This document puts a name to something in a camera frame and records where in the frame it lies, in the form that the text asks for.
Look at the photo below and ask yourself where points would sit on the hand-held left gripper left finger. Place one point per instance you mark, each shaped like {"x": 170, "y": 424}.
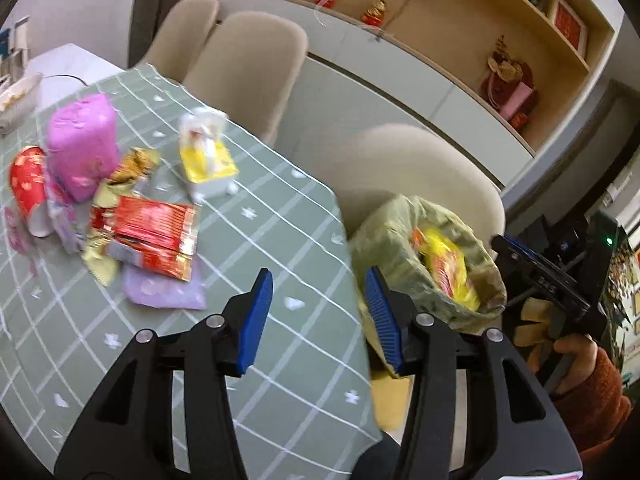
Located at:
{"x": 252, "y": 330}

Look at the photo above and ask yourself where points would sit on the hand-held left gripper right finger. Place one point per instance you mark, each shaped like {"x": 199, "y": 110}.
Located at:
{"x": 385, "y": 325}

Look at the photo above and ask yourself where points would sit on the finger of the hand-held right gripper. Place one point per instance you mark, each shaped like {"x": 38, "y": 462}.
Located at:
{"x": 530, "y": 277}
{"x": 520, "y": 246}

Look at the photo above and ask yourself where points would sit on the yellow snack packet red logo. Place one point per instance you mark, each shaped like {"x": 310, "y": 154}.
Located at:
{"x": 447, "y": 265}

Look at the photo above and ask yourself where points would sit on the person's right forearm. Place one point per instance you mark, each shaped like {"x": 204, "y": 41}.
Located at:
{"x": 605, "y": 410}

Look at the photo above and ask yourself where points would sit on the person's right hand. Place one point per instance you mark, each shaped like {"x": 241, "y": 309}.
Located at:
{"x": 582, "y": 357}

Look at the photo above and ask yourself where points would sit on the colourful printed sheet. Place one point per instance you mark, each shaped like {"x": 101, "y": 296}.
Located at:
{"x": 625, "y": 300}

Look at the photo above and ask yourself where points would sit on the yellow seat cushion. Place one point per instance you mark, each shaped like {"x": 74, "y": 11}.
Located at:
{"x": 392, "y": 405}

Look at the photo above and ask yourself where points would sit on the purple flat packet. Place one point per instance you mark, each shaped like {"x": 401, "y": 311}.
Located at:
{"x": 165, "y": 292}

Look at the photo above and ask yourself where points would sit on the red foil snack packet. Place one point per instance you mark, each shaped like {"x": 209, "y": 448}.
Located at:
{"x": 155, "y": 222}
{"x": 150, "y": 262}

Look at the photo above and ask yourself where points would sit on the beige dining chair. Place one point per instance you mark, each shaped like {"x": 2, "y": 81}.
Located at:
{"x": 425, "y": 165}
{"x": 180, "y": 35}
{"x": 250, "y": 70}

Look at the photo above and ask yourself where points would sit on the pink slim box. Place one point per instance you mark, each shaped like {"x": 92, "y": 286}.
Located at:
{"x": 517, "y": 100}

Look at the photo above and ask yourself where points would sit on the white yellow toothpick dispenser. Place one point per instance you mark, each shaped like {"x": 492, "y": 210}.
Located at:
{"x": 207, "y": 170}

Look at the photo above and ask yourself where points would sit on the white purple printed packet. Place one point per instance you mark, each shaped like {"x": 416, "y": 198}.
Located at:
{"x": 62, "y": 210}

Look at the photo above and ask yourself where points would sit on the red framed picture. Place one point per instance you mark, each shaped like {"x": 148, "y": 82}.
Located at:
{"x": 569, "y": 24}

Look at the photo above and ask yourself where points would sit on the pink tissue pack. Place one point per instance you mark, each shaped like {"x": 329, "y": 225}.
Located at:
{"x": 85, "y": 145}

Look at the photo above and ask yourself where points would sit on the small pink wrapper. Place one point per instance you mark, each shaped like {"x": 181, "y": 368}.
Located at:
{"x": 17, "y": 232}

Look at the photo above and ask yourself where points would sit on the red paper cup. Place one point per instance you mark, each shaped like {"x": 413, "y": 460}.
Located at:
{"x": 30, "y": 190}

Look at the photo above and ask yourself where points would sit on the large white patterned bowl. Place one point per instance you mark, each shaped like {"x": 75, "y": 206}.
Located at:
{"x": 20, "y": 102}

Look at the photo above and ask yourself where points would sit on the steel mug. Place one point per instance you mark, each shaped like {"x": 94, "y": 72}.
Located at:
{"x": 11, "y": 65}

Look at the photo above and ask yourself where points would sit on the white thermos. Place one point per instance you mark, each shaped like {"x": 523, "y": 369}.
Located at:
{"x": 21, "y": 35}

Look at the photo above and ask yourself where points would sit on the wooden wall shelf cabinet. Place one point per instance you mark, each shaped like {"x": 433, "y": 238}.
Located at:
{"x": 450, "y": 50}

